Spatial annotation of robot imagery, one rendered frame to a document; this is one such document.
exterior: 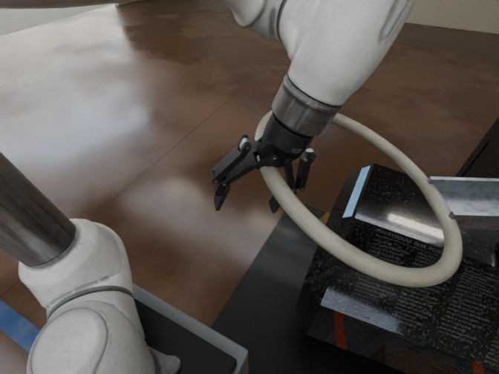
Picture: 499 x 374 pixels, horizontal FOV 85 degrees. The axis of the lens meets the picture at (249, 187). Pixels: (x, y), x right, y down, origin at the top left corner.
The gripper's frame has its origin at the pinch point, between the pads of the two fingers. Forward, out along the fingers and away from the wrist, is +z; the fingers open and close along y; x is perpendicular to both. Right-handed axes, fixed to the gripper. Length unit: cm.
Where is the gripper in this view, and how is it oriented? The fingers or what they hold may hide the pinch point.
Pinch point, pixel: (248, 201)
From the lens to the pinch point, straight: 55.5
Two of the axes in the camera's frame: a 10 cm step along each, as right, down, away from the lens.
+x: -2.2, -7.6, 6.1
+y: 9.0, 0.8, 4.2
